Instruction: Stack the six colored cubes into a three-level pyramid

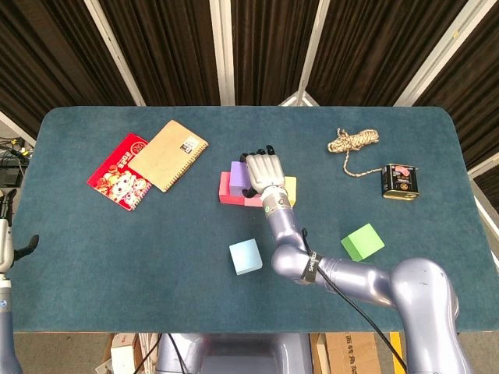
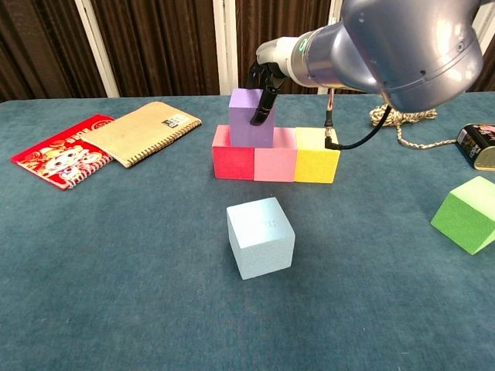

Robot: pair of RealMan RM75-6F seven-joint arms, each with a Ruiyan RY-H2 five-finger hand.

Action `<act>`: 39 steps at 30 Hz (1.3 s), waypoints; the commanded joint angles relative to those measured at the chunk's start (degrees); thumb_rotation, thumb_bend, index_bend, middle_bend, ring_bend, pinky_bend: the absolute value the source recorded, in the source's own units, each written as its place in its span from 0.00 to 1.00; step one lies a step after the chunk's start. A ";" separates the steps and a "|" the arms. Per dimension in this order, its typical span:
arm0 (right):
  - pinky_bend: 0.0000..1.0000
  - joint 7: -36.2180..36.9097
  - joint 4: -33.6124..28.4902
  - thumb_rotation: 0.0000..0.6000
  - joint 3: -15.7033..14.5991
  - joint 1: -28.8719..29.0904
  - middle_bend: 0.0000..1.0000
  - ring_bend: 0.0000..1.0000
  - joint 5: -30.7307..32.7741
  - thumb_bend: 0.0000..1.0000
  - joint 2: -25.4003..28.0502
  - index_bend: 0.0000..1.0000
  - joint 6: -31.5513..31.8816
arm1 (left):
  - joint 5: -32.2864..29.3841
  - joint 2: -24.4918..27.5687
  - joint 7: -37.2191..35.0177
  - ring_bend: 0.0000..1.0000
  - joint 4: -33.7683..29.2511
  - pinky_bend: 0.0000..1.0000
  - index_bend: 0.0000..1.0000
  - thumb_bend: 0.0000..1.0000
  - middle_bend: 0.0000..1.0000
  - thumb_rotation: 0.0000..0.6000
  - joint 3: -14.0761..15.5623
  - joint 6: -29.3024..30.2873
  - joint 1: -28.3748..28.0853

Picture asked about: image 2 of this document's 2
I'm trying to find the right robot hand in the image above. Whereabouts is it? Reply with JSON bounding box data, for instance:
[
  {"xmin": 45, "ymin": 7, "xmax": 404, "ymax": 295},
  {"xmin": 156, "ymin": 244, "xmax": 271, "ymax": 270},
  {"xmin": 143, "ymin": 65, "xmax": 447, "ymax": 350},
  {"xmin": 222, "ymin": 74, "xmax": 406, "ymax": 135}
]
[{"xmin": 247, "ymin": 36, "xmax": 297, "ymax": 127}]

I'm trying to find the purple foam cube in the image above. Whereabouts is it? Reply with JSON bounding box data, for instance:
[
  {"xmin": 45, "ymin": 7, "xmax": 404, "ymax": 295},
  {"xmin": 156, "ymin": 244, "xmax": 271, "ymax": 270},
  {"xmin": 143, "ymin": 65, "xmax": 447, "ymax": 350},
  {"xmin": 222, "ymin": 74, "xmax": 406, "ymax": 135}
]
[{"xmin": 228, "ymin": 88, "xmax": 276, "ymax": 148}]

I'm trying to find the red foam cube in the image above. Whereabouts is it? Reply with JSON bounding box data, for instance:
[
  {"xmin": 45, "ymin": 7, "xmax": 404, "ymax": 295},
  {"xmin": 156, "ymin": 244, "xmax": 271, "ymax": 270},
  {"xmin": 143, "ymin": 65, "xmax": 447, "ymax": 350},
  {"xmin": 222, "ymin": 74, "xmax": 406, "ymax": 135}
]
[{"xmin": 211, "ymin": 124, "xmax": 256, "ymax": 181}]

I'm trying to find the yellow foam cube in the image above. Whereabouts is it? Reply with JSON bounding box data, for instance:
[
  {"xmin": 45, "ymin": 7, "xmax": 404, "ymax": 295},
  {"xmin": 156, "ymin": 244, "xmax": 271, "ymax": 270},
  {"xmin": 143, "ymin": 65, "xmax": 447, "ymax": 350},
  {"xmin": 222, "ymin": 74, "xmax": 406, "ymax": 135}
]
[{"xmin": 293, "ymin": 128, "xmax": 341, "ymax": 184}]

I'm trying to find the light blue foam cube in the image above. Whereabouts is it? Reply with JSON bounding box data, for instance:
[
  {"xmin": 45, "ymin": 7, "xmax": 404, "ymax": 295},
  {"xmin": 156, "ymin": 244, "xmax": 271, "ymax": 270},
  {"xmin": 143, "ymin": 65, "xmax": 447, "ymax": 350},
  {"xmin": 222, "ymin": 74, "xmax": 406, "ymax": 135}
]
[{"xmin": 226, "ymin": 196, "xmax": 296, "ymax": 281}]

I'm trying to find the green foam cube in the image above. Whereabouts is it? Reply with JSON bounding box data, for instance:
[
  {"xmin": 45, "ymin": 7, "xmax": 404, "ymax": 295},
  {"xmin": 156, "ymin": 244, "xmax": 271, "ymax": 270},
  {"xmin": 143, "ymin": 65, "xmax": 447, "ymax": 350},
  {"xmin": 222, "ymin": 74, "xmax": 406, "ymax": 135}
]
[{"xmin": 430, "ymin": 175, "xmax": 495, "ymax": 256}]

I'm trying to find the dark brown curtain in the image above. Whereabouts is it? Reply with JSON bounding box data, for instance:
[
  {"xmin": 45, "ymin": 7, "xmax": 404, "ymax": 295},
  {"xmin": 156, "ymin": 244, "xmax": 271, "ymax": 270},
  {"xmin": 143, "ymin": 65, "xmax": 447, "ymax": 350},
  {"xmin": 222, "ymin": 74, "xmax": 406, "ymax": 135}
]
[{"xmin": 0, "ymin": 0, "xmax": 495, "ymax": 104}]

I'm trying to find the pink foam cube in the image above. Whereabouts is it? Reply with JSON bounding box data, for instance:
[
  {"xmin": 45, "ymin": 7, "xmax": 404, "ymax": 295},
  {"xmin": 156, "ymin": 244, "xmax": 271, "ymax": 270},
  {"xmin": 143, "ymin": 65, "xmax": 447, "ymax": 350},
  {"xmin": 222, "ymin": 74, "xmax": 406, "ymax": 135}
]
[{"xmin": 253, "ymin": 127, "xmax": 298, "ymax": 182}]

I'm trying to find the tan kraft spiral notebook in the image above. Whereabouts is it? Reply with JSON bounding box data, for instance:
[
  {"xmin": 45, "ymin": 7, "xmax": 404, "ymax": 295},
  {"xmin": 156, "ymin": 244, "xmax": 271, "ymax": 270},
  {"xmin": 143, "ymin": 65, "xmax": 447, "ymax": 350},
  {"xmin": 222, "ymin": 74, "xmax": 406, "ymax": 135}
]
[{"xmin": 80, "ymin": 100, "xmax": 203, "ymax": 168}]

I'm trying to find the black and gold tin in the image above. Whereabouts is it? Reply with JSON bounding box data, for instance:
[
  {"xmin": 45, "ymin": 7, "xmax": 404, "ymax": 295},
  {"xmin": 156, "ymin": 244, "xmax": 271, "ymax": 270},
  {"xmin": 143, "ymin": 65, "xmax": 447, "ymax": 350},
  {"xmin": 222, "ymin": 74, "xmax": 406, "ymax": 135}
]
[{"xmin": 456, "ymin": 123, "xmax": 495, "ymax": 172}]

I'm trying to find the red spiral notebook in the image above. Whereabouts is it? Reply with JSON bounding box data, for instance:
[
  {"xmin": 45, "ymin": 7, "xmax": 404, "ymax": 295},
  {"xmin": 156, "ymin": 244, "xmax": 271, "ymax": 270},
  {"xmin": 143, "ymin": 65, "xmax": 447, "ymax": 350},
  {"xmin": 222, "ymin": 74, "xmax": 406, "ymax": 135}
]
[{"xmin": 10, "ymin": 113, "xmax": 116, "ymax": 192}]

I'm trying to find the teal felt table mat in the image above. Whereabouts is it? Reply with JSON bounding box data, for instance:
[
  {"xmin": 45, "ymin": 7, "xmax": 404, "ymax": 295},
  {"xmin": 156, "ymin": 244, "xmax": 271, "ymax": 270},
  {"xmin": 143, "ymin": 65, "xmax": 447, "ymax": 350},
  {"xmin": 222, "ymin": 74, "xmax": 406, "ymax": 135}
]
[{"xmin": 0, "ymin": 92, "xmax": 495, "ymax": 371}]

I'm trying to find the white metal frame post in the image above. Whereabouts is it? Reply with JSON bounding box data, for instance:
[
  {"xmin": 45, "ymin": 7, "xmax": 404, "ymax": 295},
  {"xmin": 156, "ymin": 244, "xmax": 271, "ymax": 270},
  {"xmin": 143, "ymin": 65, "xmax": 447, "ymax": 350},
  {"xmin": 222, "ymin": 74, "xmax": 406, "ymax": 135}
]
[
  {"xmin": 469, "ymin": 0, "xmax": 495, "ymax": 43},
  {"xmin": 73, "ymin": 0, "xmax": 120, "ymax": 98},
  {"xmin": 316, "ymin": 0, "xmax": 344, "ymax": 95},
  {"xmin": 212, "ymin": 0, "xmax": 240, "ymax": 96}
]

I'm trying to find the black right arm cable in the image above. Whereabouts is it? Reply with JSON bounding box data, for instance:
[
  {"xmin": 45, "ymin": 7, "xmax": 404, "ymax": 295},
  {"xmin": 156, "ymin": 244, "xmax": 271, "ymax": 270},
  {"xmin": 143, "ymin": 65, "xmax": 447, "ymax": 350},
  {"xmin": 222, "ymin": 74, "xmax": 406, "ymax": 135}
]
[{"xmin": 323, "ymin": 87, "xmax": 394, "ymax": 151}]

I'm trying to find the braided rope bundle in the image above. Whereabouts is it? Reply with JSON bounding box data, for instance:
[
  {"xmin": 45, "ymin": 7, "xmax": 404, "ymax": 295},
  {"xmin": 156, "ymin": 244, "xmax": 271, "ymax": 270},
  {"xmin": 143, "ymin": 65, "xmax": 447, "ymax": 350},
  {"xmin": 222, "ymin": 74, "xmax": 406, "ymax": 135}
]
[{"xmin": 368, "ymin": 103, "xmax": 469, "ymax": 150}]

